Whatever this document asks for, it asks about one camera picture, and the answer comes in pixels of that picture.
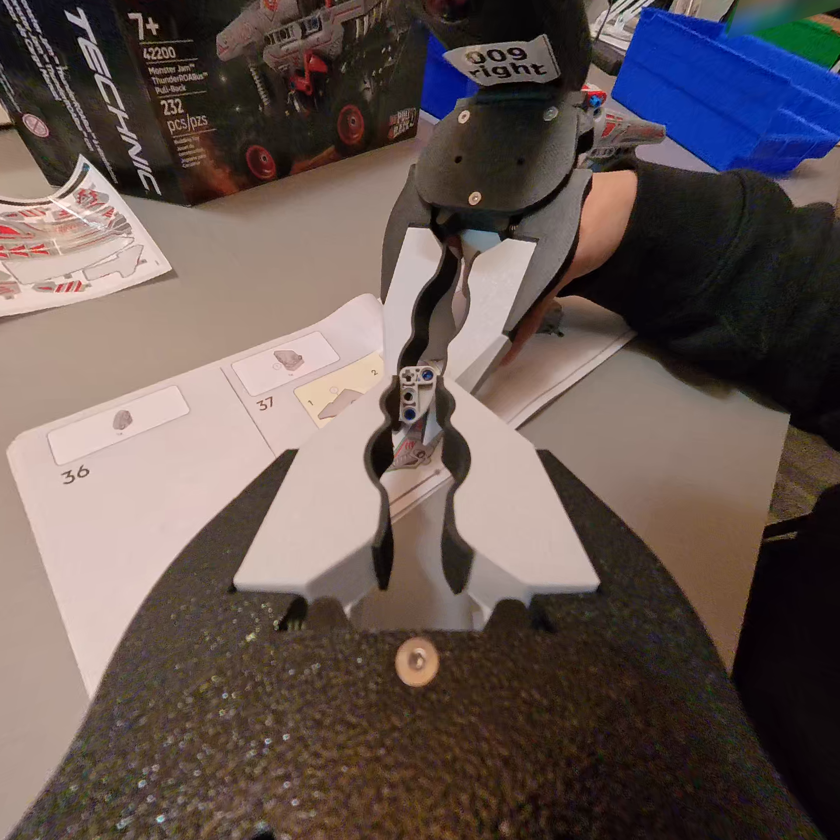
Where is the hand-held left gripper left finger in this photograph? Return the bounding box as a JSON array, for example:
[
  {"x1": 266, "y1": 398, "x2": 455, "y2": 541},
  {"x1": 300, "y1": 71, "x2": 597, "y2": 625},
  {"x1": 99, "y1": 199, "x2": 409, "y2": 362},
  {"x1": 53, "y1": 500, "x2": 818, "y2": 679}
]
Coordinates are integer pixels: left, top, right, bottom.
[{"x1": 233, "y1": 375, "x2": 404, "y2": 631}]

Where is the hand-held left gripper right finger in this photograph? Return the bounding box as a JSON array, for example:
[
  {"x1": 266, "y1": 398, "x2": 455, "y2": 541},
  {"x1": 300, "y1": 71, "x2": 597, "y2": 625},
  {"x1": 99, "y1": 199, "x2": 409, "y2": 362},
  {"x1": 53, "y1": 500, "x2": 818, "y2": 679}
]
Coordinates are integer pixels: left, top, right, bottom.
[{"x1": 435, "y1": 377, "x2": 602, "y2": 630}]

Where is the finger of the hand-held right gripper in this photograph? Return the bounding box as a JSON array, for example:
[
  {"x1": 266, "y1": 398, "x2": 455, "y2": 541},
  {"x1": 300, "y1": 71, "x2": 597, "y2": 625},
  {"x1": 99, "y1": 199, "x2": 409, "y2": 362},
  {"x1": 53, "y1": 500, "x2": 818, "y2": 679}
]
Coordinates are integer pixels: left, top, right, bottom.
[
  {"x1": 445, "y1": 240, "x2": 539, "y2": 396},
  {"x1": 382, "y1": 226, "x2": 462, "y2": 374}
]

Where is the grey toy brick assembly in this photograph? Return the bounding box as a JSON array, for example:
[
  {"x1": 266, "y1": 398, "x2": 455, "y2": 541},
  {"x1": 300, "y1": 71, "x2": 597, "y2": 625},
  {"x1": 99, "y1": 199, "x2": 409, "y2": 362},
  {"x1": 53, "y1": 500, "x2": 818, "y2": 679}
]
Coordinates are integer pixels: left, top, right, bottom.
[{"x1": 384, "y1": 364, "x2": 451, "y2": 475}]

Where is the person's right forearm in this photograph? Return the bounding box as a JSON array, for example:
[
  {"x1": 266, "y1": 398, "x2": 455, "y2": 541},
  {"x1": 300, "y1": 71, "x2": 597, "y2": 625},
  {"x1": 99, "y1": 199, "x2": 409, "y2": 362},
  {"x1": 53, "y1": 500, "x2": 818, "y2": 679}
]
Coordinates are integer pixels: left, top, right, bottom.
[{"x1": 563, "y1": 157, "x2": 840, "y2": 454}]

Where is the grey desk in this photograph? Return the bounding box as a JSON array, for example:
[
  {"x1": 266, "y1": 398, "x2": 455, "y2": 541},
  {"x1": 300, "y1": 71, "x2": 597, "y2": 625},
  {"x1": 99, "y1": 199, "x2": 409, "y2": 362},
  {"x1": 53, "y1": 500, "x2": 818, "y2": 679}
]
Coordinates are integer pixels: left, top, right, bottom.
[{"x1": 0, "y1": 98, "x2": 796, "y2": 840}]

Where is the person's right hand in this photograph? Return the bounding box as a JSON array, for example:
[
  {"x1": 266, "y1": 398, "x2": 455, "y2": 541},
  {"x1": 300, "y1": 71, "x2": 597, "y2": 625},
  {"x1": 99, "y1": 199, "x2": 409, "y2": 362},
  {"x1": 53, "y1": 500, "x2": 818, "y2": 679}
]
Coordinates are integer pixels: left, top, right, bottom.
[{"x1": 504, "y1": 168, "x2": 642, "y2": 366}]

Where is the small blue storage bin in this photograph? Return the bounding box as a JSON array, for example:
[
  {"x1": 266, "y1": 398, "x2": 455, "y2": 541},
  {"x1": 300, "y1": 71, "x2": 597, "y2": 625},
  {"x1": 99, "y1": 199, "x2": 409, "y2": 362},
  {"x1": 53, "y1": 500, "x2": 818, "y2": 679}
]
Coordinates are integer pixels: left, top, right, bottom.
[{"x1": 420, "y1": 31, "x2": 462, "y2": 123}]

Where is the grey red toy model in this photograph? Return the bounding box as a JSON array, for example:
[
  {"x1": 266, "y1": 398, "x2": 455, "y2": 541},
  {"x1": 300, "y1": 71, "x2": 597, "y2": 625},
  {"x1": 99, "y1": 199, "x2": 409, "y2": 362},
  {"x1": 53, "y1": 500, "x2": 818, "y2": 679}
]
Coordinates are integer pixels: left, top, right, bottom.
[{"x1": 576, "y1": 84, "x2": 668, "y2": 173}]

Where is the white instruction booklet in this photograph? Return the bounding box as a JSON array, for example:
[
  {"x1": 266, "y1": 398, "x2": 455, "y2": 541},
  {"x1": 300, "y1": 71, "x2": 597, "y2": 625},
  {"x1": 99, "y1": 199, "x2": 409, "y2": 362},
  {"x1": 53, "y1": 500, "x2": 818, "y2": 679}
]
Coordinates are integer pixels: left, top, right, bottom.
[{"x1": 7, "y1": 293, "x2": 639, "y2": 698}]

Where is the large blue storage bin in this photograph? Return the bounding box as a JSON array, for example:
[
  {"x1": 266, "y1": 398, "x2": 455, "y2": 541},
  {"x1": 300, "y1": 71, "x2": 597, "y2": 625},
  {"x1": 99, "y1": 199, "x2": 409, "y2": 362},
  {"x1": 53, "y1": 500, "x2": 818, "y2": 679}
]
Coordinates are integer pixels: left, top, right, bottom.
[{"x1": 610, "y1": 7, "x2": 840, "y2": 176}]

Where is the black toy brick box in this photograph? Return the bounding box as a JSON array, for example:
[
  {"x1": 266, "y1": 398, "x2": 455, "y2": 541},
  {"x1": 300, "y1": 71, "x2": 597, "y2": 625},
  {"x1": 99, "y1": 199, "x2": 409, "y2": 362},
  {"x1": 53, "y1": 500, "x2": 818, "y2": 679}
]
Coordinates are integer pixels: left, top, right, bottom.
[{"x1": 0, "y1": 0, "x2": 432, "y2": 208}]

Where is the green board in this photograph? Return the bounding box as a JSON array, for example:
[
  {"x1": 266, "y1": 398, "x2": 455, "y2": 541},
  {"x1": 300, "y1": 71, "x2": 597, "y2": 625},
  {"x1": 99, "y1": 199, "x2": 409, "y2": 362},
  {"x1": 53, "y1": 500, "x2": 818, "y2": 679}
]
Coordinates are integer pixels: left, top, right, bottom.
[{"x1": 753, "y1": 16, "x2": 840, "y2": 73}]

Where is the sticker sheet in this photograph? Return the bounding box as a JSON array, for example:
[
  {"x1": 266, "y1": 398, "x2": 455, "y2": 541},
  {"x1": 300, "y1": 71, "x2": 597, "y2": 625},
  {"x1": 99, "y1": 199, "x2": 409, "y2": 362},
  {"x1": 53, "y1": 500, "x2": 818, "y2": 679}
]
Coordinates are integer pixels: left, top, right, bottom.
[{"x1": 0, "y1": 155, "x2": 173, "y2": 319}]

